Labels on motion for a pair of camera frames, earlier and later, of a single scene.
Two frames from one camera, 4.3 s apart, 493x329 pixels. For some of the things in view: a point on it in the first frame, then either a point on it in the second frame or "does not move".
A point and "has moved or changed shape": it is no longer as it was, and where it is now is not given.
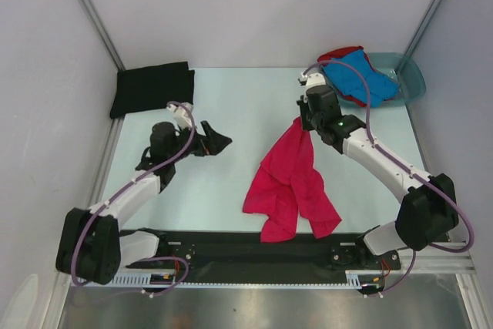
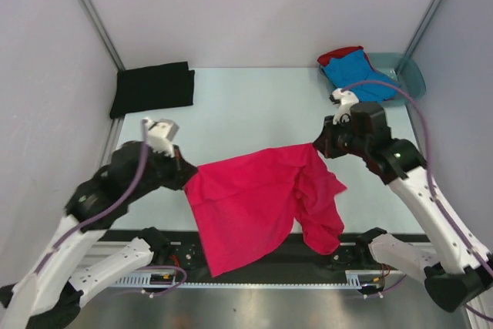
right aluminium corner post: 435,4 does not move
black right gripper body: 309,121 -> 343,139
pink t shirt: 286,184 has moved or changed shape
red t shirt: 339,52 does not move
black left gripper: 216,143 -> 182,170
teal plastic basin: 411,82 does not move
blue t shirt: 354,75 does not move
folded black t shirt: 152,88 does not move
